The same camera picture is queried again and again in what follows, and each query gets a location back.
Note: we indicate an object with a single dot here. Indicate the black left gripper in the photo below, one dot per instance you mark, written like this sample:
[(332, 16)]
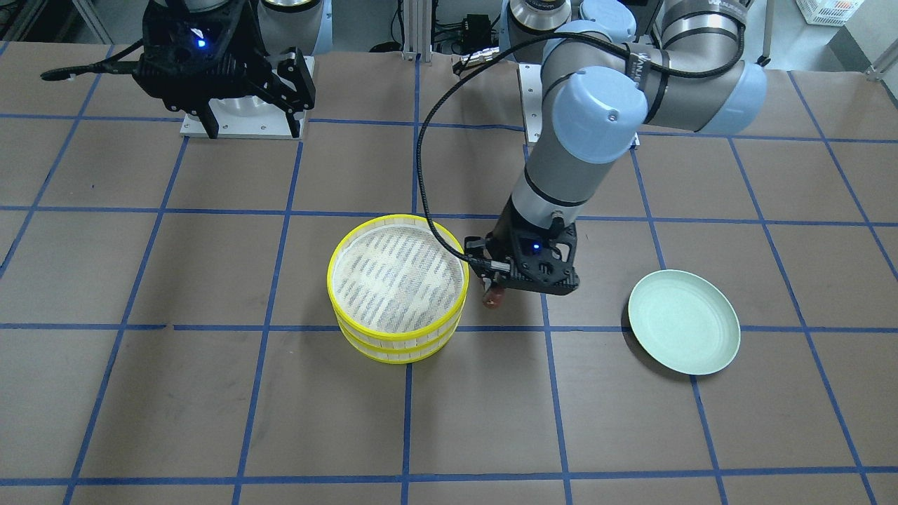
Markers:
[(501, 238)]

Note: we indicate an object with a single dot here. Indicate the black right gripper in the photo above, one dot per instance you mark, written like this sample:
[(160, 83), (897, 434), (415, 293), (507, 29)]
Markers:
[(290, 83)]

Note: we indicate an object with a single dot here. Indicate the brown bun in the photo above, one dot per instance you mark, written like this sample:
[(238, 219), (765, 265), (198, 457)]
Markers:
[(493, 296)]

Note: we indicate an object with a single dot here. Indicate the yellow bamboo steamer layer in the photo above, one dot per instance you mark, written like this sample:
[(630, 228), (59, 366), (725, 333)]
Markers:
[(445, 239), (400, 349)]

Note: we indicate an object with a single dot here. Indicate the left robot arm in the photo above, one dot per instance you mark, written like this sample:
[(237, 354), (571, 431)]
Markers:
[(697, 79)]

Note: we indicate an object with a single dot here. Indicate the white steamer cloth upper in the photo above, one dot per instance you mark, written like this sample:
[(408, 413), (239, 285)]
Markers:
[(396, 279)]

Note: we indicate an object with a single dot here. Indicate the light green plate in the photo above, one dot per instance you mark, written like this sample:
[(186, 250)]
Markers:
[(684, 322)]

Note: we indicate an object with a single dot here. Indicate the aluminium frame post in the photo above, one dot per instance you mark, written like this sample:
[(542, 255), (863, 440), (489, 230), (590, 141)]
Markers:
[(417, 30)]

